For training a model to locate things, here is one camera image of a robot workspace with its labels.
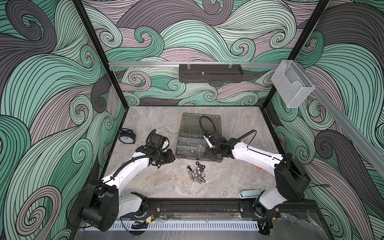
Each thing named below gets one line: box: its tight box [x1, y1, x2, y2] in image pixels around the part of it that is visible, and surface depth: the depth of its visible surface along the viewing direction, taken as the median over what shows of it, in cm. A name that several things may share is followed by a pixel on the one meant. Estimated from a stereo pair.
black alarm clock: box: [118, 128, 137, 144], surface depth 95 cm
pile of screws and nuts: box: [187, 161, 206, 184], surface depth 87 cm
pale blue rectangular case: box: [239, 189, 261, 199], surface depth 77 cm
